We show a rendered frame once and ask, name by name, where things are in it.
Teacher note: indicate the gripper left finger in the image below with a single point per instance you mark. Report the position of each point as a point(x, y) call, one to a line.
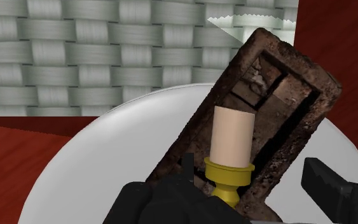
point(135, 201)

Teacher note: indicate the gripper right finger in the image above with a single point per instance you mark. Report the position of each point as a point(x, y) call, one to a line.
point(330, 189)

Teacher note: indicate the white toilet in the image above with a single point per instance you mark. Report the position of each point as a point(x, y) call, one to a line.
point(110, 155)

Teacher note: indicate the rusty brown rectangular tray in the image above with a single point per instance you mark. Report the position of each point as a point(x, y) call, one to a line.
point(293, 102)

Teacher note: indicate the cream candle in yellow holder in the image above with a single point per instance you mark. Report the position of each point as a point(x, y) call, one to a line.
point(232, 139)

